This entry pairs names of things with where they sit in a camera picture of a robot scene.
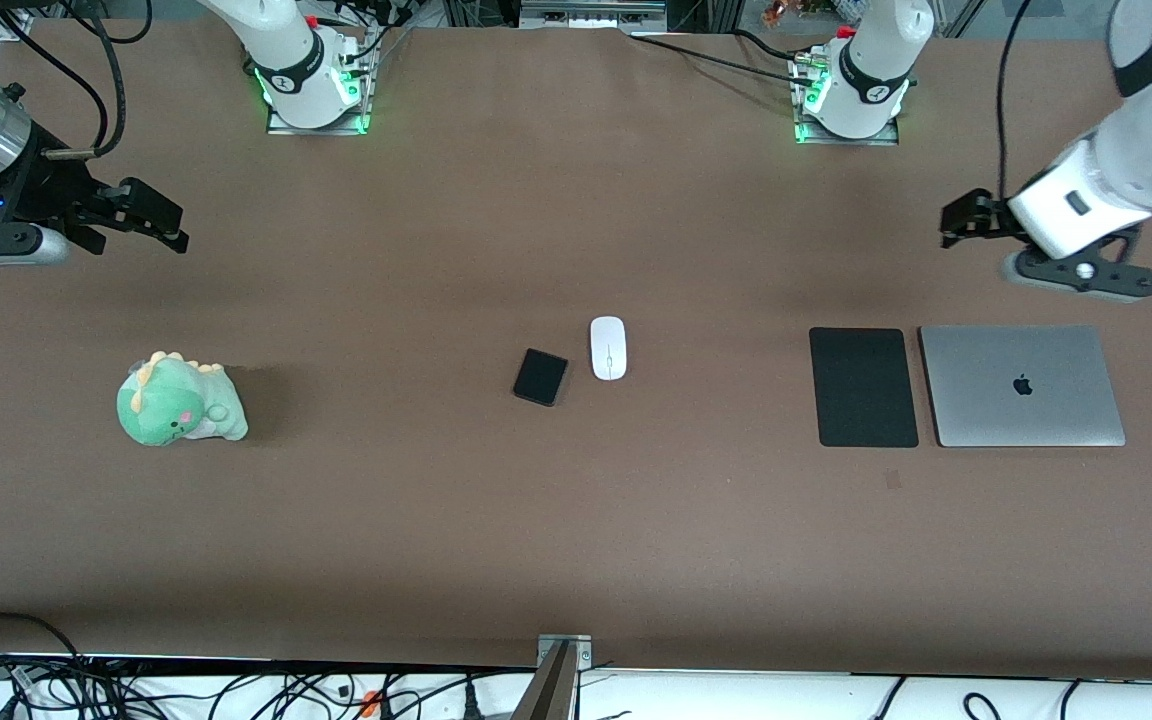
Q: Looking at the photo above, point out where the white computer mouse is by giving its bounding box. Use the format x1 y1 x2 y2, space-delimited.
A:
590 316 628 382

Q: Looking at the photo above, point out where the black mouse pad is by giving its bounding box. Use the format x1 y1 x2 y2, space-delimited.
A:
809 327 920 449

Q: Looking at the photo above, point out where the grey closed laptop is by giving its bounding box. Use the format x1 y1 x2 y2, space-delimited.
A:
918 324 1127 448

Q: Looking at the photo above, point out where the green dinosaur plush toy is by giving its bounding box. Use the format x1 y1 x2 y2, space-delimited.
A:
116 350 249 447

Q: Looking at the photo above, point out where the grey port box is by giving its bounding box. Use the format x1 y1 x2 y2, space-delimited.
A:
519 0 668 31

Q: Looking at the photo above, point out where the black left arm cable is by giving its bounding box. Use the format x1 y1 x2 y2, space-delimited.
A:
994 0 1035 201

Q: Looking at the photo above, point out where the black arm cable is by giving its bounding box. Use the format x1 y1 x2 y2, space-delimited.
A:
994 0 1035 201
0 0 153 161

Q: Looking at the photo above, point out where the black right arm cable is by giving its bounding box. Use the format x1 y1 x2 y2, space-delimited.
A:
0 0 153 161

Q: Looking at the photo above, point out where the short black table cable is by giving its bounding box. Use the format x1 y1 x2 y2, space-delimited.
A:
734 28 802 66

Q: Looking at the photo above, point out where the long black table cable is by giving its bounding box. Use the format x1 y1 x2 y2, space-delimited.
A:
629 35 822 89

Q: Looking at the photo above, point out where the metal bracket with strut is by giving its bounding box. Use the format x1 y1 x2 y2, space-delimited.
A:
514 633 594 720

